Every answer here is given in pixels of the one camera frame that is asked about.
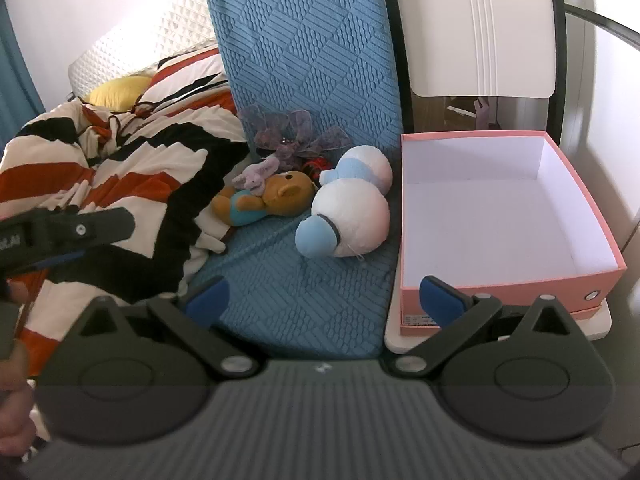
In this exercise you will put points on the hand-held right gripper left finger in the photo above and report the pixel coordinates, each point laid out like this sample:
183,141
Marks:
207,300

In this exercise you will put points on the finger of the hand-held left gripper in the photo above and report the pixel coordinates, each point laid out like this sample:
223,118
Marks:
95,227
55,261

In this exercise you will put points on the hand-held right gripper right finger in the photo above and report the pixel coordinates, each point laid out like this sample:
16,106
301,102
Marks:
440,302

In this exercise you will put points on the pink cardboard box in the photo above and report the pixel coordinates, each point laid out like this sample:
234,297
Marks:
500,220

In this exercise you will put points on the red and black toy figure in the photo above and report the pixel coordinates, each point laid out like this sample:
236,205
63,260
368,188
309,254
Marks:
316,169

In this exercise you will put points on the person's left hand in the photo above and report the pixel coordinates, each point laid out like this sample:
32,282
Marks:
15,410

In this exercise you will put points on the orange black white striped blanket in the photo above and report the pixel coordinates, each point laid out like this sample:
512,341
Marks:
140,170

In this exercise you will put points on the brown bear plush toy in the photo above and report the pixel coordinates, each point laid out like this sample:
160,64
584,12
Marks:
280,197

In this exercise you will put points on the small purple bunny plush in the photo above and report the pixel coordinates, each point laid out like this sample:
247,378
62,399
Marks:
255,175

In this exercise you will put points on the yellow pillow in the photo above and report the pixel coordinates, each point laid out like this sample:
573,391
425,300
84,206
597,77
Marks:
117,92

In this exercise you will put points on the white bedside table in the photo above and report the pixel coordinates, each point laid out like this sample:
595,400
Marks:
596,325

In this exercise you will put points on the blue curtain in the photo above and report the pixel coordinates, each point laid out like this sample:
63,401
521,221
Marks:
15,75

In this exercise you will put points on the striped pillow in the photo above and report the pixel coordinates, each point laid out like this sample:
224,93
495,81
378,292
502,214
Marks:
190,75

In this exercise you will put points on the purple ribbon bow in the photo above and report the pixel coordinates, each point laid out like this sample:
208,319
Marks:
295,132

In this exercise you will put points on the small pink object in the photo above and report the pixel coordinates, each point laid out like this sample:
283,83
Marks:
482,112

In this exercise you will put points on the blue textured mat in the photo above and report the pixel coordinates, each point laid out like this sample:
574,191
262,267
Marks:
300,60

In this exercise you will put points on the white cabinet with black rim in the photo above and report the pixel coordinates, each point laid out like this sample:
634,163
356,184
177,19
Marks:
450,20

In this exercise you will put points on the black curved metal tube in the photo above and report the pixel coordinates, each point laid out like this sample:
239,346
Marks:
610,19

